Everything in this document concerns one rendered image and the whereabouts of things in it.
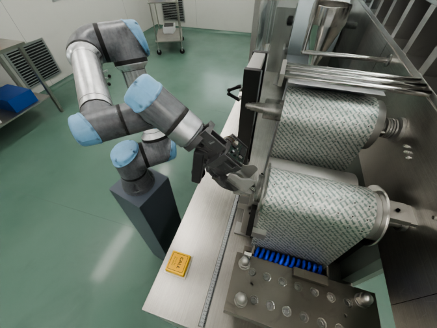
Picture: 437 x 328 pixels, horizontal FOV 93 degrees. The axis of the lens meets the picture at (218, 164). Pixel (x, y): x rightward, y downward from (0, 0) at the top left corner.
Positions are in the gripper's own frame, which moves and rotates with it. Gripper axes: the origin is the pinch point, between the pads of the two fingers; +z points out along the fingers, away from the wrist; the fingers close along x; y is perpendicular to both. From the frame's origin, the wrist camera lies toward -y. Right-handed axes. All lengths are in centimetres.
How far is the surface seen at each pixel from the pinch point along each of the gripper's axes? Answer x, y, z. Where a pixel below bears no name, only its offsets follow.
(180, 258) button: -13.0, -37.9, 7.5
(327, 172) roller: 14.2, 11.5, 18.0
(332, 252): -4.6, 6.1, 28.3
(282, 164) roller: 13.5, 3.2, 8.0
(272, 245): -4.6, -8.6, 21.0
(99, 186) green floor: 50, -192, -33
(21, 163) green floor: 52, -260, -113
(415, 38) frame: 50, 42, 13
